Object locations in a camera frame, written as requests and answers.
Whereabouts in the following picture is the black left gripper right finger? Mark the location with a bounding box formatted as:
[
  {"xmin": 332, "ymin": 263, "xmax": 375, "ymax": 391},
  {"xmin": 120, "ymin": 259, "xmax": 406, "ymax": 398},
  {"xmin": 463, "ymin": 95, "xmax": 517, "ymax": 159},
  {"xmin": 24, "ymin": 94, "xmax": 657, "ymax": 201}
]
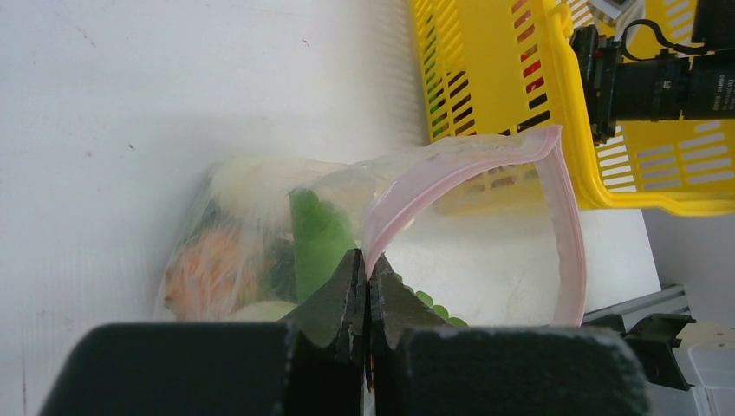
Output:
[{"xmin": 367, "ymin": 257, "xmax": 652, "ymax": 415}]

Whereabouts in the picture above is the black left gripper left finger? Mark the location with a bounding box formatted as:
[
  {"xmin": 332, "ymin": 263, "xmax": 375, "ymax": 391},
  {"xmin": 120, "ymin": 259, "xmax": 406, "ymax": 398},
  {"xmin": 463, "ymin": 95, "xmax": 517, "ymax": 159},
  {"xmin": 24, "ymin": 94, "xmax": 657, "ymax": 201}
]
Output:
[{"xmin": 41, "ymin": 249, "xmax": 364, "ymax": 415}]

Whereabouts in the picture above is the white toy radish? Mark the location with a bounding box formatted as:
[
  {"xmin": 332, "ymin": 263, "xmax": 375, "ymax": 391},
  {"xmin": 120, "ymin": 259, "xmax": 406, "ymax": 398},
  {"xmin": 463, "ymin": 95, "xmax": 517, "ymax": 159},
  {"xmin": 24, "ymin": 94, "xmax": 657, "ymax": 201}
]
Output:
[
  {"xmin": 229, "ymin": 188, "xmax": 469, "ymax": 329},
  {"xmin": 209, "ymin": 157, "xmax": 345, "ymax": 231}
]

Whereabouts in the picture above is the toy pineapple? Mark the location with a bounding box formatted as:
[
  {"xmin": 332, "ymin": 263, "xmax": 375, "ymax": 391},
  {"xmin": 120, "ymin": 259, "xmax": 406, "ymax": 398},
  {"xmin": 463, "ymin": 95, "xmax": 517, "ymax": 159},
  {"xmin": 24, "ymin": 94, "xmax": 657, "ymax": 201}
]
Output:
[{"xmin": 160, "ymin": 227, "xmax": 298, "ymax": 322}]

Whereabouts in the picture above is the clear pink zip top bag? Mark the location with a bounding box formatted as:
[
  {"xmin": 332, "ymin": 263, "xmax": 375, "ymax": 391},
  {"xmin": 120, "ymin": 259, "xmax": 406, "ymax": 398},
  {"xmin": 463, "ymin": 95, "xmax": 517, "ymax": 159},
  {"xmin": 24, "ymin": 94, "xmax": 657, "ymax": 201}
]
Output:
[{"xmin": 165, "ymin": 126, "xmax": 587, "ymax": 326}]

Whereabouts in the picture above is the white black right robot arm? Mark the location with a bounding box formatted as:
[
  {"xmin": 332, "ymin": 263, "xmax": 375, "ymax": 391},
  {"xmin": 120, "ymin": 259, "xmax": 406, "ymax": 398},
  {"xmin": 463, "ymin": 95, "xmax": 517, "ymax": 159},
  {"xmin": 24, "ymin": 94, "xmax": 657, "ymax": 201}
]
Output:
[{"xmin": 569, "ymin": 1, "xmax": 734, "ymax": 145}]

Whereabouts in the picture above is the yellow plastic basket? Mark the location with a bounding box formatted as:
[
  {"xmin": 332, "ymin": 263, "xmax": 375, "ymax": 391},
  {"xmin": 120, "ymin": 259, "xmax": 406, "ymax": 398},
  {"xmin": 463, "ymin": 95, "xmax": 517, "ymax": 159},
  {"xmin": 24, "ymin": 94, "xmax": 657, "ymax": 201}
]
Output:
[{"xmin": 409, "ymin": 1, "xmax": 734, "ymax": 217}]

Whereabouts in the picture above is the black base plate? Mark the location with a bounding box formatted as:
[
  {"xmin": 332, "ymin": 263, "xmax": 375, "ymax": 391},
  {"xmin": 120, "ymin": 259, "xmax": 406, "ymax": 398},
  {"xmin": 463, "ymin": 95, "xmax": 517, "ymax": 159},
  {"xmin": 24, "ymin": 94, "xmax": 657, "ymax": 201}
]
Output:
[{"xmin": 582, "ymin": 314, "xmax": 697, "ymax": 391}]

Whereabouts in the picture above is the aluminium frame rail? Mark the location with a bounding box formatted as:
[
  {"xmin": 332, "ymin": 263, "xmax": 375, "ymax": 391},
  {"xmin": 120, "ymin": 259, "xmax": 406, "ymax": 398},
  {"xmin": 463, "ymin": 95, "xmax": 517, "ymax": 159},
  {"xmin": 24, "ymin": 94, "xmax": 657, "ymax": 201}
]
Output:
[{"xmin": 582, "ymin": 284, "xmax": 691, "ymax": 329}]

